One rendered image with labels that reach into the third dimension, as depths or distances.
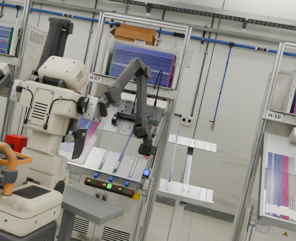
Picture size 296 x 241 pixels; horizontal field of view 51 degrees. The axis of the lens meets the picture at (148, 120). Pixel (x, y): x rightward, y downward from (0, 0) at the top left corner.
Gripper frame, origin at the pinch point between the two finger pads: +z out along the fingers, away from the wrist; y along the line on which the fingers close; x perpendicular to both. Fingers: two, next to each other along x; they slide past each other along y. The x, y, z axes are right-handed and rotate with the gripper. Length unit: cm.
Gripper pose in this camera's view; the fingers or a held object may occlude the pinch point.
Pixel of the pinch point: (147, 158)
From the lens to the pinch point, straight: 198.0
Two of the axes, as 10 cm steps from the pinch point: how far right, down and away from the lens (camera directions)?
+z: -0.1, 7.1, 7.1
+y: -9.6, -2.1, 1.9
